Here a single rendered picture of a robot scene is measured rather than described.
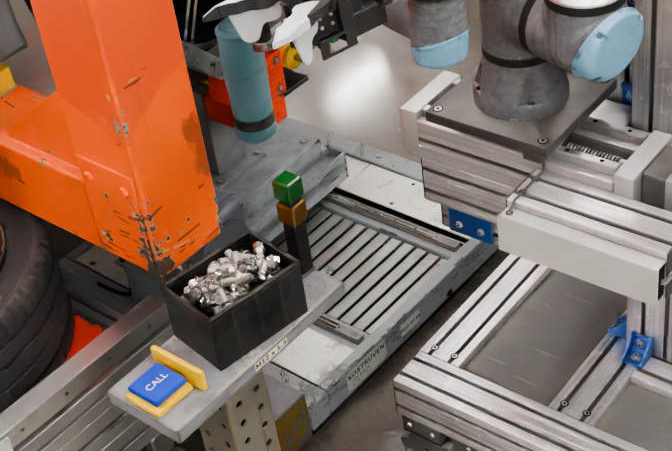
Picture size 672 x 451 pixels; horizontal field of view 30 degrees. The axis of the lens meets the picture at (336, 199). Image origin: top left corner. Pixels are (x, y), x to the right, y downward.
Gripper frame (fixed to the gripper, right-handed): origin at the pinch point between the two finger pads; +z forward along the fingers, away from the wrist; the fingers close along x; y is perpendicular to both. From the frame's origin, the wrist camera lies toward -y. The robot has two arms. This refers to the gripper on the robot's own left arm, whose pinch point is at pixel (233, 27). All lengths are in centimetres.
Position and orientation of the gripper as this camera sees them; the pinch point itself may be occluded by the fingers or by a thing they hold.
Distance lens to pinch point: 143.5
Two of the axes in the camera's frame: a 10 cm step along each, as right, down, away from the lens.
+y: 2.0, 8.4, 5.0
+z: -7.8, 4.5, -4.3
